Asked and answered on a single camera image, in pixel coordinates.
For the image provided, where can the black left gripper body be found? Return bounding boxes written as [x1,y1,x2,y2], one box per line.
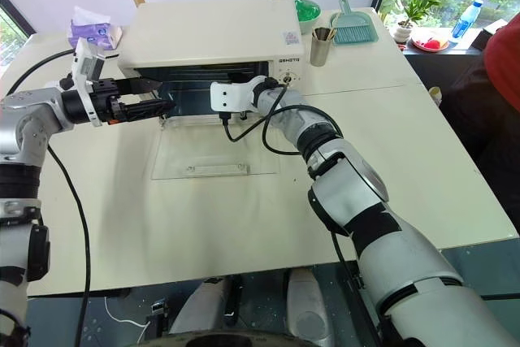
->
[89,78,128,124]

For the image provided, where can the brown box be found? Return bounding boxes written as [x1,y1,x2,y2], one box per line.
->
[472,20,509,50]

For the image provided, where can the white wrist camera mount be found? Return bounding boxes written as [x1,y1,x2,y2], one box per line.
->
[210,80,256,115]
[71,37,106,128]

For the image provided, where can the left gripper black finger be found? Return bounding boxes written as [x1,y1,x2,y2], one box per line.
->
[120,99,177,122]
[115,76,164,98]

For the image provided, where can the clear plastic water bottle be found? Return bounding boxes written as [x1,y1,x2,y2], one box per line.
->
[449,0,485,44]

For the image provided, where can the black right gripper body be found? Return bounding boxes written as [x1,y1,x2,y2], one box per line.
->
[227,72,256,85]

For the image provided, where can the glass toaster oven door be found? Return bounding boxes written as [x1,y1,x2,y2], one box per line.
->
[149,115,282,181]

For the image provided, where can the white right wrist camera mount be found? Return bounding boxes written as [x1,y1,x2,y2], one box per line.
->
[210,80,256,115]

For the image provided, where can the white robot leg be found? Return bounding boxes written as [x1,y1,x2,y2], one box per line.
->
[169,276,241,336]
[285,268,336,347]

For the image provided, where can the teal dustpan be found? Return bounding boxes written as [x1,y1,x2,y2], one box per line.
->
[329,0,380,46]

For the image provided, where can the person in red top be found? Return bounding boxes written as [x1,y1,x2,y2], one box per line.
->
[440,11,520,242]

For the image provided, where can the steel cup with sticks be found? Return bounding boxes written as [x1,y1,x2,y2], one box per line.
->
[310,27,338,68]

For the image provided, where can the green plastic bowl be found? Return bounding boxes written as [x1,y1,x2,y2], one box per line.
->
[292,0,323,36]

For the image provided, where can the thin white floor cable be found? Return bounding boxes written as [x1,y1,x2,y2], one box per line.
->
[102,295,152,332]

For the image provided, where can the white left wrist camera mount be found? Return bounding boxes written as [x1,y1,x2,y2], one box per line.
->
[71,37,106,128]

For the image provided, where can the white toaster oven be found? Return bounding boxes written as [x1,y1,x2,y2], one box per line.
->
[116,0,305,121]

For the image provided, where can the potted green plant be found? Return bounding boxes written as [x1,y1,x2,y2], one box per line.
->
[394,0,444,44]

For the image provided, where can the dark round robot waist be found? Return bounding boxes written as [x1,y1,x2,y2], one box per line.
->
[136,329,369,347]

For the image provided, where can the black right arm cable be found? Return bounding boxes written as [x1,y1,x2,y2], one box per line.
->
[218,83,326,158]

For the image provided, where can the teal hand brush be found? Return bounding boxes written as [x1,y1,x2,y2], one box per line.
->
[331,13,373,44]

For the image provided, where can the purple tissue pack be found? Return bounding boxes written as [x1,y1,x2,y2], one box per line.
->
[66,5,124,52]

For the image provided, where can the white plate with fruit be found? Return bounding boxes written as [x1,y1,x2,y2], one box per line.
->
[409,29,451,54]

